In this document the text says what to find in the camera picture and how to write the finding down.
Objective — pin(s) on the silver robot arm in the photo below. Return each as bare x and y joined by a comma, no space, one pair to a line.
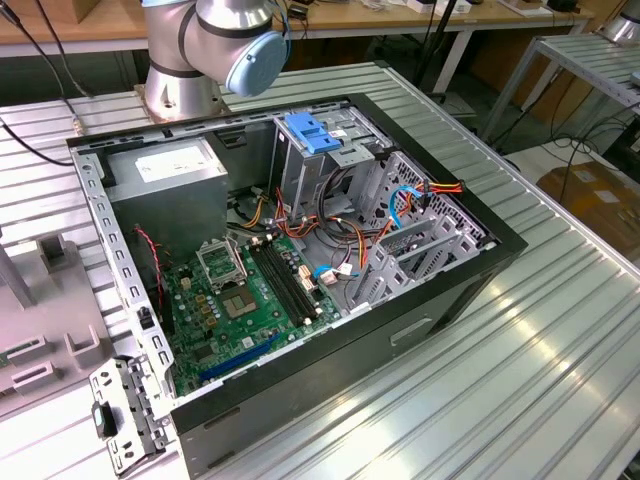
175,90

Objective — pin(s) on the grey metal disk bay cage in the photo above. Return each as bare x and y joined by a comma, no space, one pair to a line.
440,250

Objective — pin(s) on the black RAM slot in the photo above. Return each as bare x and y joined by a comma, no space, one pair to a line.
293,282
286,282
280,282
299,282

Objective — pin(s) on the grey metal optical drive cage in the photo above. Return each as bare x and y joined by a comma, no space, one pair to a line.
300,175

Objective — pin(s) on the CPU socket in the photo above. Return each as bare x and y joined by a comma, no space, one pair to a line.
239,302

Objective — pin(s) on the blue plastic drive latch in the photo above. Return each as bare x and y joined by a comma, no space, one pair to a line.
310,135

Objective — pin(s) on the green motherboard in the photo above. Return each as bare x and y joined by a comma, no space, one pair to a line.
235,345

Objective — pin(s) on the black open PC case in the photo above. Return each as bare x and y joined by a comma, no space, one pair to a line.
325,380

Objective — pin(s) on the blue expansion slot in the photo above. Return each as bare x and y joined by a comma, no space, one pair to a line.
240,359

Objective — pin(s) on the grey power supply unit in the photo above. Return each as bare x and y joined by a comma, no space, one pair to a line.
170,210

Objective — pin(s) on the black case slider latch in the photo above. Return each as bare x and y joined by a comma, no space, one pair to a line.
145,320

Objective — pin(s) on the black tripod stand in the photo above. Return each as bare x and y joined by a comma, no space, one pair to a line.
434,50

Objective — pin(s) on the long wooden desk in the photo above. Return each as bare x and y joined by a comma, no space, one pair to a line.
380,20

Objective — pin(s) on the white small boxes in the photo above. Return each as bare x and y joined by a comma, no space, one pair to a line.
420,6

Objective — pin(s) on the large brown cardboard box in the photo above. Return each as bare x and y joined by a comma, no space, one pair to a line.
595,210

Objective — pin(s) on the grey parts rack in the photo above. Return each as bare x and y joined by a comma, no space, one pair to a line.
50,310

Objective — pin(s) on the metal slat side table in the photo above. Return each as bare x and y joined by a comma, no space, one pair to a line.
585,60

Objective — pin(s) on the small brown cardboard box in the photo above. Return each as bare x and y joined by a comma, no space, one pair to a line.
87,10

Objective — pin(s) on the black device on desk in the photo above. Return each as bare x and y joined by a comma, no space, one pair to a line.
560,5

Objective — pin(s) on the grey metal expansion bracket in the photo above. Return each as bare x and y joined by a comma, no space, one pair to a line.
132,400

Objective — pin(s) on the black bracket latch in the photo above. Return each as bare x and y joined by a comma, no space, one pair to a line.
104,420

